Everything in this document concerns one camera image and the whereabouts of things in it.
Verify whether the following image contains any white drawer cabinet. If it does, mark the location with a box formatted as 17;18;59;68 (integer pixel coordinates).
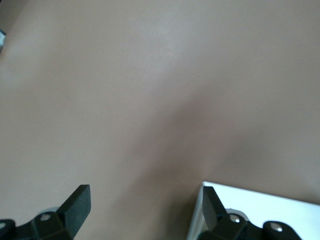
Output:
186;180;320;240

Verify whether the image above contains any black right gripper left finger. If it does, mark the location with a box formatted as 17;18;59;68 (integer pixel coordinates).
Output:
0;184;91;240

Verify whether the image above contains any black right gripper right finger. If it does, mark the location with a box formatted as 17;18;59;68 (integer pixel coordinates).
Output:
199;186;311;240

